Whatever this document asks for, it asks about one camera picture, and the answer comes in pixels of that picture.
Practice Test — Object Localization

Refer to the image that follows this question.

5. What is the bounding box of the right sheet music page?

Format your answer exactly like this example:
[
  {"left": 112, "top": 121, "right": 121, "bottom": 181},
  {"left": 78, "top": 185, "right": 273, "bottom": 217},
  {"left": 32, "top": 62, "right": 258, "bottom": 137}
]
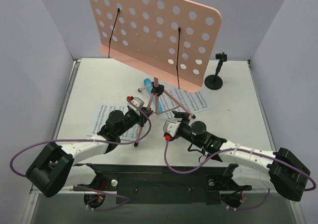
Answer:
[{"left": 159, "top": 87, "right": 213, "bottom": 114}]

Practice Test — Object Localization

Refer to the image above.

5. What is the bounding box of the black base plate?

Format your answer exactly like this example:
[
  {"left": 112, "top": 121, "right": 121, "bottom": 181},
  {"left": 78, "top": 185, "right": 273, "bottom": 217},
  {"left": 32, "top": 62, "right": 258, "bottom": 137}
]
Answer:
[{"left": 74, "top": 164, "right": 251, "bottom": 209}]

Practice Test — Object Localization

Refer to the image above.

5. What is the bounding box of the black microphone stand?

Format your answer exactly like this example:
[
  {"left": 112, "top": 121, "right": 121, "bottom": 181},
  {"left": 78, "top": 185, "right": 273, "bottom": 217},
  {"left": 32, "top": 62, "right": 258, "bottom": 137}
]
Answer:
[{"left": 204, "top": 52, "right": 228, "bottom": 90}]

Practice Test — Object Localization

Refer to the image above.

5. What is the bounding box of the left sheet music page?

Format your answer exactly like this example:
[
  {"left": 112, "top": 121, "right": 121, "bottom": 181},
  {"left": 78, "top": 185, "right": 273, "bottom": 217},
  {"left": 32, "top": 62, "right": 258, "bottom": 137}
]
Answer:
[{"left": 86, "top": 103, "right": 139, "bottom": 141}]

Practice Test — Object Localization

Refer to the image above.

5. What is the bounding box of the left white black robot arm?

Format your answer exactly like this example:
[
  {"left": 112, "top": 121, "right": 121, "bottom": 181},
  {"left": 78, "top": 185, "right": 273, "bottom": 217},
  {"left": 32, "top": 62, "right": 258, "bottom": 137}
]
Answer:
[{"left": 26, "top": 107, "right": 153, "bottom": 197}]

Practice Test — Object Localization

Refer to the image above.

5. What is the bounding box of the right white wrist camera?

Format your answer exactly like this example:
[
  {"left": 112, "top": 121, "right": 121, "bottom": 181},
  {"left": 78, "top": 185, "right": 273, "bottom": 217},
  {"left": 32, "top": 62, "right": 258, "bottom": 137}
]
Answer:
[{"left": 163, "top": 119, "right": 181, "bottom": 142}]

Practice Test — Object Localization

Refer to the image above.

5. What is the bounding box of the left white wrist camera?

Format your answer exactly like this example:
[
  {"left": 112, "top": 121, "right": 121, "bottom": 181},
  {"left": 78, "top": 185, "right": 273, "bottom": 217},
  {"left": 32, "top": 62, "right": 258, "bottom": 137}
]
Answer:
[{"left": 127, "top": 96, "right": 145, "bottom": 115}]

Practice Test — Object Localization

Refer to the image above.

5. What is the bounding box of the sheet music page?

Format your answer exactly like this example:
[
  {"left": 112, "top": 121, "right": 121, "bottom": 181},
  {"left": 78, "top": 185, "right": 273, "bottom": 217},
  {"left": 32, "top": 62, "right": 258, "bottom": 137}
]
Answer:
[
  {"left": 86, "top": 103, "right": 139, "bottom": 141},
  {"left": 159, "top": 87, "right": 213, "bottom": 114}
]

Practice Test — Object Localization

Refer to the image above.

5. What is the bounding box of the blue toy microphone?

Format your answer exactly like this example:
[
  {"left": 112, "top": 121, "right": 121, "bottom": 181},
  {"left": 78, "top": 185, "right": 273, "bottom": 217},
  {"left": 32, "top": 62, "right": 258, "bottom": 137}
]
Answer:
[{"left": 143, "top": 77, "right": 164, "bottom": 113}]

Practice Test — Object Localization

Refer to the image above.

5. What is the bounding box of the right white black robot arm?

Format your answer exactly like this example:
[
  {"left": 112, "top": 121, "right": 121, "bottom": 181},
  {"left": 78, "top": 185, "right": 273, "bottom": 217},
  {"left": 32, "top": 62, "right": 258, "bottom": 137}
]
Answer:
[{"left": 163, "top": 111, "right": 310, "bottom": 202}]

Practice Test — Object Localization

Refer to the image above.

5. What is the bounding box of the pink perforated music stand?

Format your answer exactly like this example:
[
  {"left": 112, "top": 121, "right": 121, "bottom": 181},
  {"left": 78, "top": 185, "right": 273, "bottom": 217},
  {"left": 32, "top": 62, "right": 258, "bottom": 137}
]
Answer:
[{"left": 85, "top": 0, "right": 223, "bottom": 148}]

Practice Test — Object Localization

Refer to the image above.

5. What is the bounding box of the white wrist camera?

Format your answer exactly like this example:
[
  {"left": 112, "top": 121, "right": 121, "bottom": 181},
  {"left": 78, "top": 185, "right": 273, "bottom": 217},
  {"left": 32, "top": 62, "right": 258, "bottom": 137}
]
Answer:
[
  {"left": 127, "top": 96, "right": 145, "bottom": 115},
  {"left": 163, "top": 119, "right": 181, "bottom": 142}
]

